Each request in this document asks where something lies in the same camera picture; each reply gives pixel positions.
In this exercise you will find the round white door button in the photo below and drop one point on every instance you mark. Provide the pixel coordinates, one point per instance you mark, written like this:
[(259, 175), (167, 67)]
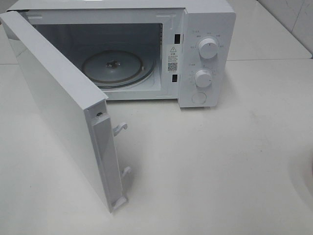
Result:
[(199, 98)]

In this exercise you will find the white timer knob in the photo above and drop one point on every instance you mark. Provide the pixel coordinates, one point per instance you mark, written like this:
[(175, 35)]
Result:
[(203, 78)]

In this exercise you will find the white microwave door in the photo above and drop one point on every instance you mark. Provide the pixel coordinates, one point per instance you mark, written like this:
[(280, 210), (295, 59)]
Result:
[(73, 107)]

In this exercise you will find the glass microwave turntable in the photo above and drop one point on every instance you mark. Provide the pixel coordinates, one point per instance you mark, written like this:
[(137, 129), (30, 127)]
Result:
[(119, 65)]

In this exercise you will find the white microwave oven body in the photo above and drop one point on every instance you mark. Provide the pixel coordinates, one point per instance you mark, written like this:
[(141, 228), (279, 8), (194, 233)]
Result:
[(81, 28)]

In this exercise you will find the white upper power knob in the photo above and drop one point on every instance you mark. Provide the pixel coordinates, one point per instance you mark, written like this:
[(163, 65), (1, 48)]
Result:
[(208, 47)]

